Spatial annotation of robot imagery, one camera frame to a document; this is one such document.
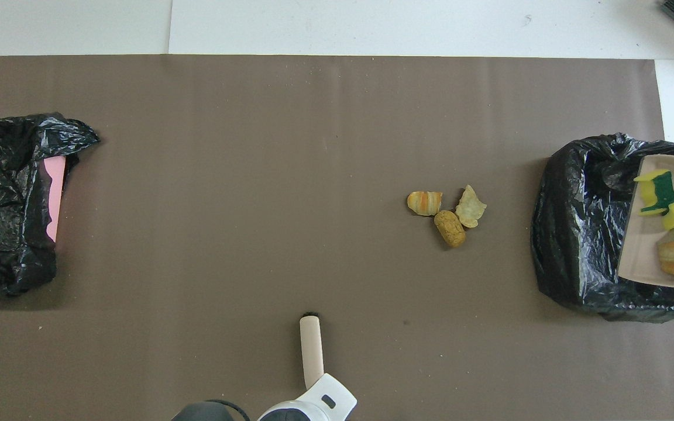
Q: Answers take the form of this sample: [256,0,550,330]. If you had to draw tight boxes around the brown paper table mat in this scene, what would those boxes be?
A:
[0,54,674,421]

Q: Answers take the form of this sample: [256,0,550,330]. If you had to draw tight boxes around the brown speckled bread piece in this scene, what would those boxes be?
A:
[434,210,467,248]

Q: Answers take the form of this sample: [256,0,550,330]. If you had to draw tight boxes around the beige hand brush black bristles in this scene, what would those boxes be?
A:
[299,312,324,389]

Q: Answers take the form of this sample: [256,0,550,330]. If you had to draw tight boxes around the black plastic trash bag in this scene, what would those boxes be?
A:
[0,112,101,296]

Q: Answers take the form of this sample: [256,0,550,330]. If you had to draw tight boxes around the yellow sponge with green pad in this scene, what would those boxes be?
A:
[633,168,674,216]

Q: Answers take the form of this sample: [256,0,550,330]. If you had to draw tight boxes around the pink plastic bin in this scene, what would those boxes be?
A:
[44,156,67,243]

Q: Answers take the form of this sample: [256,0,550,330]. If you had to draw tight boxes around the orange striped croissant piece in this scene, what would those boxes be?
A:
[407,191,443,217]

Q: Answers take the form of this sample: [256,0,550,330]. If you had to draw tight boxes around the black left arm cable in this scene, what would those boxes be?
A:
[205,399,251,421]

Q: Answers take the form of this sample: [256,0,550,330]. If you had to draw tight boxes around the beige plastic dustpan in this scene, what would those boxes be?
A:
[617,154,674,287]

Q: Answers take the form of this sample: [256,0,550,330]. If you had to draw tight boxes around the black bag lined trash bin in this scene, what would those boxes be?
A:
[530,133,674,324]

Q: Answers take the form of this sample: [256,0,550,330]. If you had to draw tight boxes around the pale green chip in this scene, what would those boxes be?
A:
[455,184,487,229]

